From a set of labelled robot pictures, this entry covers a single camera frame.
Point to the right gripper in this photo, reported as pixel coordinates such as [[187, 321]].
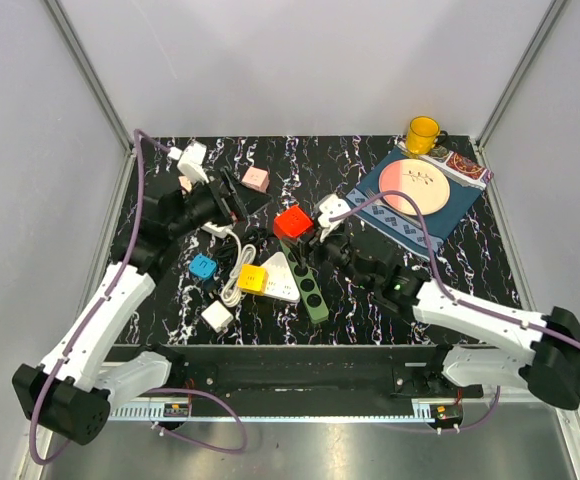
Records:
[[314, 244]]

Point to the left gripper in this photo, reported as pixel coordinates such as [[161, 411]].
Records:
[[231, 208]]

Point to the red cube socket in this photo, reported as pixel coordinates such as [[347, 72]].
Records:
[[292, 223]]

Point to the white triangular power strip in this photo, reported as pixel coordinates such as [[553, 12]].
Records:
[[280, 284]]

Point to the yellow cube socket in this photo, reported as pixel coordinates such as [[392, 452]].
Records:
[[252, 279]]

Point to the green power strip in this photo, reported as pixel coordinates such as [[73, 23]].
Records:
[[310, 293]]

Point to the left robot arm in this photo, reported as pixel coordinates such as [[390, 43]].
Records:
[[67, 392]]

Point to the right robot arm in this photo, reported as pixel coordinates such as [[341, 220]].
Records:
[[538, 352]]

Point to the blue plug adapter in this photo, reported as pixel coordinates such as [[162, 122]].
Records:
[[202, 267]]

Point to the pink cube socket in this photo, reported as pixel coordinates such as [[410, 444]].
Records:
[[256, 179]]

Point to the white rectangular power strip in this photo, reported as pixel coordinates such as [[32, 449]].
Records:
[[217, 231]]

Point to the beige cube socket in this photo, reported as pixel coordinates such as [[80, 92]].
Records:
[[185, 183]]

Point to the white cube charger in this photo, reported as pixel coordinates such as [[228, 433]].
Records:
[[217, 316]]

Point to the pink cream plate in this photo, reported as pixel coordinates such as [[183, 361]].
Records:
[[424, 183]]

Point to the yellow mug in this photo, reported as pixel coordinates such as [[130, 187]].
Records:
[[423, 135]]

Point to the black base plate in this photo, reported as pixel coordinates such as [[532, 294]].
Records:
[[302, 383]]

